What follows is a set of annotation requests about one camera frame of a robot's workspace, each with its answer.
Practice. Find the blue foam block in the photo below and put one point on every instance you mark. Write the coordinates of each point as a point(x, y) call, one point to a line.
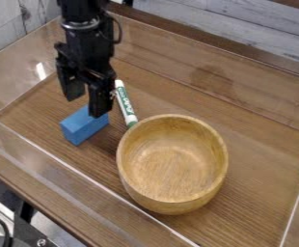
point(80, 126)

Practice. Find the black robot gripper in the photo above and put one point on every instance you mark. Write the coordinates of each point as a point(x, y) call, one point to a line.
point(86, 53)

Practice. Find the black metal table bracket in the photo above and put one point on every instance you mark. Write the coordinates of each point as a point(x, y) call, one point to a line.
point(27, 236)

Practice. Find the green and white marker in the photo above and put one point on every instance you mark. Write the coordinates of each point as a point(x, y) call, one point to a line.
point(124, 102)

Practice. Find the brown wooden bowl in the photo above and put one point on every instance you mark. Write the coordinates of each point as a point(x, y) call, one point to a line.
point(172, 162)

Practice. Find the clear acrylic tray wall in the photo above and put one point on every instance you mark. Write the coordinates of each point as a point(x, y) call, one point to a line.
point(176, 73)

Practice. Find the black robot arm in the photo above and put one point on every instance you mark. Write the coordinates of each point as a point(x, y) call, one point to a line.
point(83, 9)

